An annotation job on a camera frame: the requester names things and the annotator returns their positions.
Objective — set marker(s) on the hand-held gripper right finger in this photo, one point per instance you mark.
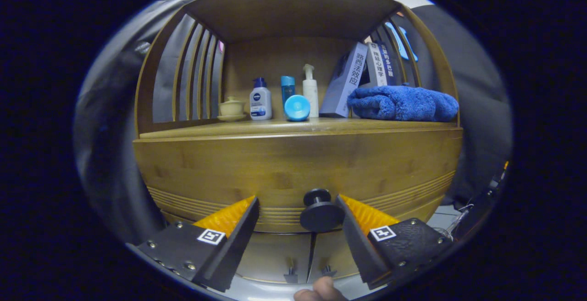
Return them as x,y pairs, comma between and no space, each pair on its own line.
357,246

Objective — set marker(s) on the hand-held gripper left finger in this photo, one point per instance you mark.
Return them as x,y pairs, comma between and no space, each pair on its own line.
240,241

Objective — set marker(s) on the black drawer knob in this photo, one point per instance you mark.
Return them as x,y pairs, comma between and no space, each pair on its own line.
321,216

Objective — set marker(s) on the wooden drawer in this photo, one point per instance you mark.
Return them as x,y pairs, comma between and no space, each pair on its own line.
284,168

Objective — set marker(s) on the blue squeeze tube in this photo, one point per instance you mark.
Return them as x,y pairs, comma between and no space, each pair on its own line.
297,107

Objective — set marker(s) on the wooden cabinet door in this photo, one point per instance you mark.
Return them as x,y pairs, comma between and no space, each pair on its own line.
330,255
275,257

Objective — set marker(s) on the wooden countertop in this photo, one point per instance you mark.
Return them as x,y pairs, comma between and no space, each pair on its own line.
298,126

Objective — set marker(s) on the wooden cabinet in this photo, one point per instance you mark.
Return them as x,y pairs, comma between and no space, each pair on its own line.
293,7

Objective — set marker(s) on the black equipment with orange clip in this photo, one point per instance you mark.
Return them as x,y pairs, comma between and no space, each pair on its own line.
481,204

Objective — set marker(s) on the beige lidded tea cup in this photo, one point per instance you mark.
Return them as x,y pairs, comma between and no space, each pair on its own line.
231,108

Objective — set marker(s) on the white bottle with blue cap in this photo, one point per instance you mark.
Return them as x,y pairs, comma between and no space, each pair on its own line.
260,103

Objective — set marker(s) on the folded blue towel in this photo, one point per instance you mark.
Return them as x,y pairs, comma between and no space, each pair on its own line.
403,103

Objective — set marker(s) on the white pump bottle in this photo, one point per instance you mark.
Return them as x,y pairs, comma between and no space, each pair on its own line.
311,94

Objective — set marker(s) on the clear teal bottle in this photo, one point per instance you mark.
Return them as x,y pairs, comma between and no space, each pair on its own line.
287,87

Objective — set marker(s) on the pale blue book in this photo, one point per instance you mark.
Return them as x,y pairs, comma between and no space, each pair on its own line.
344,83

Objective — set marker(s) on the white spine book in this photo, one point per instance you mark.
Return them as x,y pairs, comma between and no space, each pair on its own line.
377,69

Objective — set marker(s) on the dark blue book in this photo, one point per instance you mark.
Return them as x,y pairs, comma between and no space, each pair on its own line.
389,69

